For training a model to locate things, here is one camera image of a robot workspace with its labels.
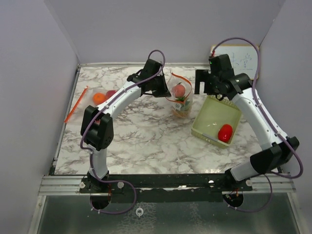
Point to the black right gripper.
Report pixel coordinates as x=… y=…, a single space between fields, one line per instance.
x=203 y=75

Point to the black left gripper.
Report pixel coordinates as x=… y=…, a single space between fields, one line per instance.
x=164 y=92

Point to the pink peach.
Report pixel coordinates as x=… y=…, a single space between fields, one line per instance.
x=178 y=91

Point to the toy pineapple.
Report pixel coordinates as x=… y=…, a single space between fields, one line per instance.
x=182 y=107

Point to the red apple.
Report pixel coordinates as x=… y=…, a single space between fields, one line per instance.
x=110 y=93

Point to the red bell pepper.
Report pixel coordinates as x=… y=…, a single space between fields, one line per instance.
x=225 y=133

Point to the orange fruit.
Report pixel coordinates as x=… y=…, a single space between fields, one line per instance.
x=99 y=98

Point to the clear orange-zipper zip bag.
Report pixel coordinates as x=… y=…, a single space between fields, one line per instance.
x=75 y=116

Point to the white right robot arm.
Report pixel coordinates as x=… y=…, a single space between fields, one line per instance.
x=277 y=147

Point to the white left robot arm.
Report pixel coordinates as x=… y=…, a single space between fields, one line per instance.
x=97 y=129

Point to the small framed whiteboard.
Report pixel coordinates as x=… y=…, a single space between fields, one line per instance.
x=243 y=58

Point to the pale green plastic basket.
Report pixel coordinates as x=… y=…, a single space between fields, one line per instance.
x=212 y=116

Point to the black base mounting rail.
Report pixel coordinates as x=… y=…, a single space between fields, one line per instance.
x=157 y=188

